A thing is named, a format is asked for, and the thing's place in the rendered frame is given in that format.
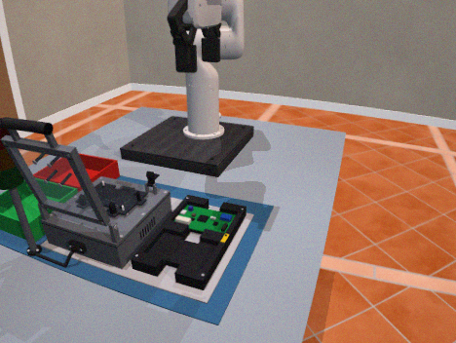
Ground green bin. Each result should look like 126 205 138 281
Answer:
0 181 45 242

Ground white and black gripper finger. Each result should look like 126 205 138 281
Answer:
167 0 197 73
202 23 221 62

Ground green circuit board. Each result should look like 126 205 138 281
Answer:
175 205 236 233

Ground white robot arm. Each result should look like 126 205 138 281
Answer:
183 0 245 139

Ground red bin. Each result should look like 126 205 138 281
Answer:
79 153 120 182

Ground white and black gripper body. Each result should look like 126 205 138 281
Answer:
168 0 222 29

